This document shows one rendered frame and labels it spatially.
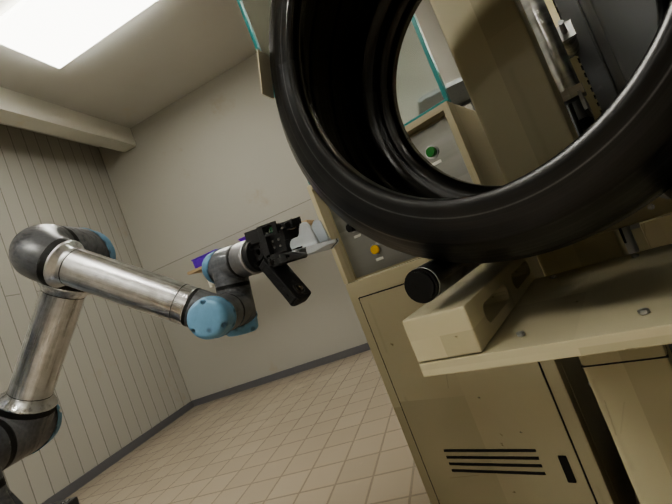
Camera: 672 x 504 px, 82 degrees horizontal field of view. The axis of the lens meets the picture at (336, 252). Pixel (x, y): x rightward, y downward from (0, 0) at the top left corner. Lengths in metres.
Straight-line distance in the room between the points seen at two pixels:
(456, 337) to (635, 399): 0.47
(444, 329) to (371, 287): 0.81
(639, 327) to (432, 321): 0.20
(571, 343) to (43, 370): 1.00
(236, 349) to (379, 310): 3.89
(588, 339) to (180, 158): 5.12
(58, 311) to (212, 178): 4.12
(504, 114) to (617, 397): 0.56
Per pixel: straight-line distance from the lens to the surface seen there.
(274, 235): 0.73
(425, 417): 1.39
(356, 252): 1.34
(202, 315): 0.72
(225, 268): 0.84
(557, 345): 0.47
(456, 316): 0.49
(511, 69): 0.84
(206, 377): 5.42
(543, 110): 0.81
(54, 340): 1.07
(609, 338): 0.46
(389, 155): 0.77
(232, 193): 4.88
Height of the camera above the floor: 0.96
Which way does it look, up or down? 3 degrees up
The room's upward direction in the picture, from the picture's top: 21 degrees counter-clockwise
